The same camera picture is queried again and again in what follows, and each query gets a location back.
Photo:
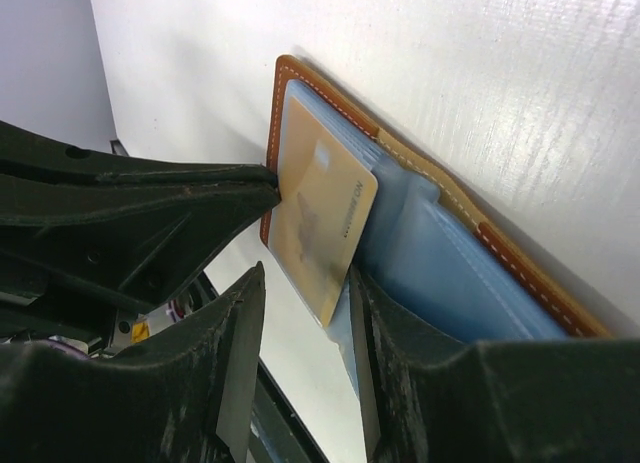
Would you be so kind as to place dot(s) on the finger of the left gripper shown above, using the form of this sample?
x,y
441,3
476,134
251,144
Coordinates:
x,y
33,157
137,246

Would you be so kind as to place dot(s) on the gold VIP card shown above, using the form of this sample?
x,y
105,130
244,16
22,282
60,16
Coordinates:
x,y
326,197

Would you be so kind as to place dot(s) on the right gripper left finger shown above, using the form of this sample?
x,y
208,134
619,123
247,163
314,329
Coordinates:
x,y
182,395

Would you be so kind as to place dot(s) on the brown leather card holder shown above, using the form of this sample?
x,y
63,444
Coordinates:
x,y
426,242

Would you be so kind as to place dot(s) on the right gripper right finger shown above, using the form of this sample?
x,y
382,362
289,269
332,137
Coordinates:
x,y
426,397

